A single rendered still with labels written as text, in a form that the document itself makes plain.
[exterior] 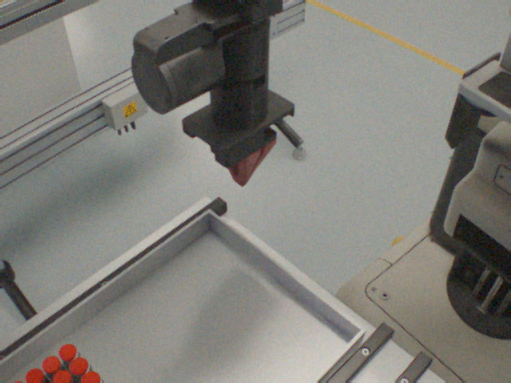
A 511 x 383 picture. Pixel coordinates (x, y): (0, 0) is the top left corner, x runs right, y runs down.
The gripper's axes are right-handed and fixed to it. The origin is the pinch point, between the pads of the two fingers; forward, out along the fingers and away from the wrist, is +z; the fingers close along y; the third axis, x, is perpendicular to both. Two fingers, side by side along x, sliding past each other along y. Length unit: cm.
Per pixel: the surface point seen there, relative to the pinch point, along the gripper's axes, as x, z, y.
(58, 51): -145, 61, -42
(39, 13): -83, 13, -14
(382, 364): 22.8, 14.6, -0.7
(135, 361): 2.4, 14.6, 19.3
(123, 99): -81, 46, -31
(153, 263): -6.2, 13.0, 9.5
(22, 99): -145, 73, -23
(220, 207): -7.0, 12.4, -2.7
